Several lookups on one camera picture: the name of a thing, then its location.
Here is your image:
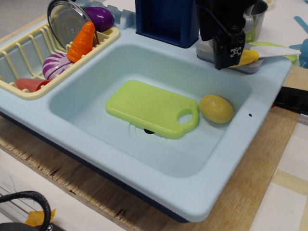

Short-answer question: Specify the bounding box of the cream plastic dish rack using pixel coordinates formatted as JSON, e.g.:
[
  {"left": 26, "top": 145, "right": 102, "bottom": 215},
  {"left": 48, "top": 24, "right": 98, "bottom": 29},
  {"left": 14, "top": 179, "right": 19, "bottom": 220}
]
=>
[{"left": 0, "top": 22, "right": 120, "bottom": 100}]

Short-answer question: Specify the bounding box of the orange toy carrot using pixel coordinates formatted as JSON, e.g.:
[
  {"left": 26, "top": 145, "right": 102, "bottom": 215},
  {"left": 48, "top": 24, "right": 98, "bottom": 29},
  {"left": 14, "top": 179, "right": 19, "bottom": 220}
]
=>
[{"left": 67, "top": 22, "right": 95, "bottom": 63}]

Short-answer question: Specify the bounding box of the yellow tape piece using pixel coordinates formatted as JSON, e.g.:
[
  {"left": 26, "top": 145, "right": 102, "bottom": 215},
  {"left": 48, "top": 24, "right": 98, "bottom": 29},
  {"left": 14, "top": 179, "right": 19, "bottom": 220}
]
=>
[{"left": 25, "top": 211, "right": 44, "bottom": 227}]

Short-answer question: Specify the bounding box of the red plastic cup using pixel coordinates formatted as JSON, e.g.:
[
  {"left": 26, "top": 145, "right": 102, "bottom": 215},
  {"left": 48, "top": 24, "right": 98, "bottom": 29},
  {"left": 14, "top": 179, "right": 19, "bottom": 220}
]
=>
[{"left": 15, "top": 78, "right": 50, "bottom": 92}]

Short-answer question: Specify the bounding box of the yellow handled toy knife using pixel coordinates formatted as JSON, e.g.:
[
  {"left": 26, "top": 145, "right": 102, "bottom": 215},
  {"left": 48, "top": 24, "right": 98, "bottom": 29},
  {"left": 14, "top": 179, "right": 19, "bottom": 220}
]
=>
[{"left": 231, "top": 46, "right": 288, "bottom": 68}]

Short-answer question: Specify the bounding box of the yellow toy potato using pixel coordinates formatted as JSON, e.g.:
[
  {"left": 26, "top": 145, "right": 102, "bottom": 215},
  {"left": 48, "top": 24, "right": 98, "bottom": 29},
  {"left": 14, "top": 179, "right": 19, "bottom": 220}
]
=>
[{"left": 199, "top": 94, "right": 234, "bottom": 124}]

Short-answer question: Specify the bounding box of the grey toy faucet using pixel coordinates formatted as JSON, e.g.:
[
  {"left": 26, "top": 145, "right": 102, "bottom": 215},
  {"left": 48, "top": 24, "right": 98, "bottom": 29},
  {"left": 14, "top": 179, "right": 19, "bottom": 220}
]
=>
[{"left": 196, "top": 7, "right": 265, "bottom": 74}]

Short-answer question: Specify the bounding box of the green plastic plate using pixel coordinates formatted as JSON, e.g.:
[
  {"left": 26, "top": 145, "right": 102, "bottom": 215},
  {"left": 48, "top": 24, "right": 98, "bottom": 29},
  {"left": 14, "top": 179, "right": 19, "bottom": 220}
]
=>
[{"left": 248, "top": 42, "right": 301, "bottom": 62}]

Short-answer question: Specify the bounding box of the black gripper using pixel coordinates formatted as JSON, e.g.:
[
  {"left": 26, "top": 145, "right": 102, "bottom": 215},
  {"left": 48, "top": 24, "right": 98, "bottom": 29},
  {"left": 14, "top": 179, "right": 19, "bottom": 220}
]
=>
[{"left": 195, "top": 0, "right": 257, "bottom": 70}]

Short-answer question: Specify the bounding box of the black clamp bar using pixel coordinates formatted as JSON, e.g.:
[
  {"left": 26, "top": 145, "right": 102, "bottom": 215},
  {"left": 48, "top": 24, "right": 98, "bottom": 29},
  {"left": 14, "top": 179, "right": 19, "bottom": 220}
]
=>
[{"left": 273, "top": 87, "right": 308, "bottom": 115}]

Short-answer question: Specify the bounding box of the plywood base board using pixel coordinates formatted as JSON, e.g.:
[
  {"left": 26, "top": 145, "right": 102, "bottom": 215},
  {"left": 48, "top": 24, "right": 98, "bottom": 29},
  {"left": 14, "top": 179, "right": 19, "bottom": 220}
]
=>
[{"left": 0, "top": 14, "right": 308, "bottom": 231}]

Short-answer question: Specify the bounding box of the round silver metal lid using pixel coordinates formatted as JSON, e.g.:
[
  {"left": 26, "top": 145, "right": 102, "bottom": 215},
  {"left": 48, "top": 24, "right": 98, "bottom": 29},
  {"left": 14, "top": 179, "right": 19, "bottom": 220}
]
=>
[{"left": 47, "top": 0, "right": 91, "bottom": 48}]

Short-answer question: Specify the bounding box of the light blue toy sink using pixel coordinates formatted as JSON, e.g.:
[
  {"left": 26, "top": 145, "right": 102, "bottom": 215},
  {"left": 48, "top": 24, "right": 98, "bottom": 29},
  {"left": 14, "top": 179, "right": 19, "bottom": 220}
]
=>
[{"left": 0, "top": 11, "right": 292, "bottom": 222}]

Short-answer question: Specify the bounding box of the silver metal pot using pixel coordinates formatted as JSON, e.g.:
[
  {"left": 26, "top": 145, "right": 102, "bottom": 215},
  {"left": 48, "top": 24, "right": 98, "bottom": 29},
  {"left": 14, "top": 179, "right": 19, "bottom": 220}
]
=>
[{"left": 245, "top": 0, "right": 268, "bottom": 42}]

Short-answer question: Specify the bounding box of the green plastic cutting board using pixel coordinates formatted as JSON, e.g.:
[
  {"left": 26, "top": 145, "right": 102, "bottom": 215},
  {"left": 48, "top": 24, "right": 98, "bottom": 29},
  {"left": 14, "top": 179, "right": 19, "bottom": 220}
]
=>
[{"left": 105, "top": 80, "right": 199, "bottom": 139}]

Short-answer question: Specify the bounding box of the blue plastic utensil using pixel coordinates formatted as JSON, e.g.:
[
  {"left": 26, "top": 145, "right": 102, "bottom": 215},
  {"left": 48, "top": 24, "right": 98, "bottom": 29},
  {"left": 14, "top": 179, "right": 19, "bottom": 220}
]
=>
[{"left": 294, "top": 16, "right": 308, "bottom": 33}]

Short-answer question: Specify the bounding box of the dark blue plastic box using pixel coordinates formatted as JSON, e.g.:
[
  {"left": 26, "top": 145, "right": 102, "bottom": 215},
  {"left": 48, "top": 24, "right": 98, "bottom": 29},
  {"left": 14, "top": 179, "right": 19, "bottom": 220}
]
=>
[{"left": 135, "top": 0, "right": 199, "bottom": 48}]

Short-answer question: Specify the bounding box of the purple white toy onion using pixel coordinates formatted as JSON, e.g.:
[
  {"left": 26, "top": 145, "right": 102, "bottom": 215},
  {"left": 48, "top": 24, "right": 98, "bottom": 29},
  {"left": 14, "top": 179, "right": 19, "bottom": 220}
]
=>
[{"left": 42, "top": 53, "right": 73, "bottom": 80}]

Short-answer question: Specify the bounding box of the black braided cable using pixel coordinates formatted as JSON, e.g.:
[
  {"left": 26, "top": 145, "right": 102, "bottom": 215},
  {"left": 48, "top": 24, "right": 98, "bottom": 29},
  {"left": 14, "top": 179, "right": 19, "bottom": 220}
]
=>
[{"left": 0, "top": 190, "right": 51, "bottom": 231}]

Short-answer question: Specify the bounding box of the purple toy eggplant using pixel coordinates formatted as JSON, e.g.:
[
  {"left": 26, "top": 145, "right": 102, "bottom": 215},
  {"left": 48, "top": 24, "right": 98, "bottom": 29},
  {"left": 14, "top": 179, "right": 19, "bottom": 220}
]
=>
[{"left": 82, "top": 7, "right": 115, "bottom": 32}]

